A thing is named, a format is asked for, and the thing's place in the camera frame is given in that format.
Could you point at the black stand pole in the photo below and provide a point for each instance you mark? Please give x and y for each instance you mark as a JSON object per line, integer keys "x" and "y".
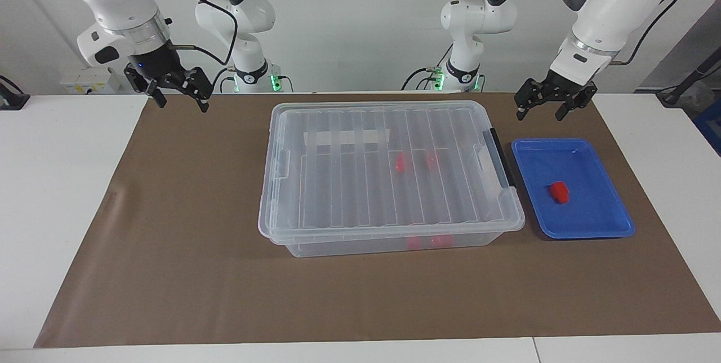
{"x": 693, "y": 78}

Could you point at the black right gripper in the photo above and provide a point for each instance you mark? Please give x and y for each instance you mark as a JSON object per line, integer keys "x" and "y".
{"x": 158, "y": 65}

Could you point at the blue plastic tray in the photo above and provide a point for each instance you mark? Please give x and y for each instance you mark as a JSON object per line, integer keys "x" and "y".
{"x": 591, "y": 216}

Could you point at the blue crate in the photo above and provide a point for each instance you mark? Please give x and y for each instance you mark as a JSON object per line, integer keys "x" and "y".
{"x": 711, "y": 126}

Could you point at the clear plastic storage box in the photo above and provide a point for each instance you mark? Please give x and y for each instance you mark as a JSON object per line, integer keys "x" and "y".
{"x": 349, "y": 246}

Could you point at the black table clamp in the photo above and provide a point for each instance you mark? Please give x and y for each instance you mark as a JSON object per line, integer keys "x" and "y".
{"x": 12, "y": 98}

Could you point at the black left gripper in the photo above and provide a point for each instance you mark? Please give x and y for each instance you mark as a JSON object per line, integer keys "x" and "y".
{"x": 566, "y": 85}

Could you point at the white power strip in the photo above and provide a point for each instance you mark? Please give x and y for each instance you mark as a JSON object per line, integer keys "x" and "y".
{"x": 90, "y": 80}

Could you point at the brown table mat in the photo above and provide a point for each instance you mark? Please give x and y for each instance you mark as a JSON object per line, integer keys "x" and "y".
{"x": 186, "y": 284}

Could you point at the clear ribbed plastic lid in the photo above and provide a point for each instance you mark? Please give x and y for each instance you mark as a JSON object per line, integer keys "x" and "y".
{"x": 338, "y": 182}

